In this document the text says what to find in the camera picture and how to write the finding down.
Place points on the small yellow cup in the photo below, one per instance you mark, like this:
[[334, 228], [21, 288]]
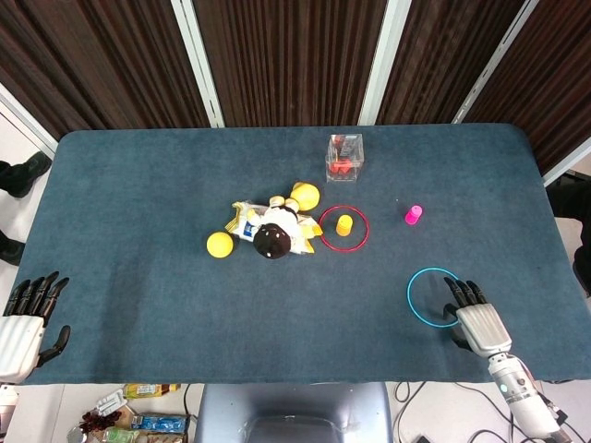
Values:
[[344, 226]]

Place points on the clear plastic box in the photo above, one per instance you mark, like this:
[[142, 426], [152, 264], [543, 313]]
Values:
[[344, 152]]

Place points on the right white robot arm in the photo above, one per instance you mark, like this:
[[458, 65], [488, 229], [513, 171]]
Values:
[[522, 392]]

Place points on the blue table cloth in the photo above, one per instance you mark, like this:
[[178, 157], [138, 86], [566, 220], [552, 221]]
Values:
[[161, 277]]

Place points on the dark red packet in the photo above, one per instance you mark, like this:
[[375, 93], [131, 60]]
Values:
[[98, 421]]

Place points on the silver foil packet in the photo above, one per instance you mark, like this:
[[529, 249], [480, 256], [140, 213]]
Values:
[[77, 435]]

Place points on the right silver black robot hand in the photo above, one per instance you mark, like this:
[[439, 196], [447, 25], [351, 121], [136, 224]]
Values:
[[482, 325]]

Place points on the green snack packet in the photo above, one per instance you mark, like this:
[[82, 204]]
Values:
[[120, 436]]

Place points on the white partition post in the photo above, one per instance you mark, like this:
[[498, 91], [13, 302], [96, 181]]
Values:
[[568, 166], [494, 64], [27, 122], [198, 60], [383, 64]]

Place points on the person in dark trousers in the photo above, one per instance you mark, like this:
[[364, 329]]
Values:
[[572, 198]]

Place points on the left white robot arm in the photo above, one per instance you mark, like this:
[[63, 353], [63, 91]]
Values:
[[5, 399]]

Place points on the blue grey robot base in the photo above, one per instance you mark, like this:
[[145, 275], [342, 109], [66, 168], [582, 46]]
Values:
[[291, 410]]

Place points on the yellow ball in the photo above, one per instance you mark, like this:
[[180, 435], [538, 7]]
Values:
[[220, 244], [305, 196]]

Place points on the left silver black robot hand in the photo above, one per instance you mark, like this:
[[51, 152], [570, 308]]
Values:
[[18, 341]]

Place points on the brown ribbed partition panel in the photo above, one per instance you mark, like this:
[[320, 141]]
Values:
[[92, 60], [554, 83], [438, 55], [291, 60]]

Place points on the blue snack packet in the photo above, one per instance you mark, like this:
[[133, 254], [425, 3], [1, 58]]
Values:
[[159, 423]]

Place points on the black shoe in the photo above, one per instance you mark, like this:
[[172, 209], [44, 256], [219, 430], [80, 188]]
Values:
[[9, 249], [25, 175]]

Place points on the white yellow snack bag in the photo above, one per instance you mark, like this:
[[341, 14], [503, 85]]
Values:
[[237, 217]]

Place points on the yellow snack packet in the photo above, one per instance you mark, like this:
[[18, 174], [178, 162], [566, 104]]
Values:
[[150, 391]]

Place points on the white plastic part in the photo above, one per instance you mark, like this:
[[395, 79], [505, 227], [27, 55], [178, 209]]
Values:
[[111, 402]]

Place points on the white plush astronaut black face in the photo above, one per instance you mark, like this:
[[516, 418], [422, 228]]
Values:
[[272, 240]]

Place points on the red toy in clear box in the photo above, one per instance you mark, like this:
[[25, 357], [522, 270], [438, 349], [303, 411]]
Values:
[[341, 168]]

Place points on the small pink cup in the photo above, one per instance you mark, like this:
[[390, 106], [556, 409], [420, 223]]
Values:
[[413, 216]]

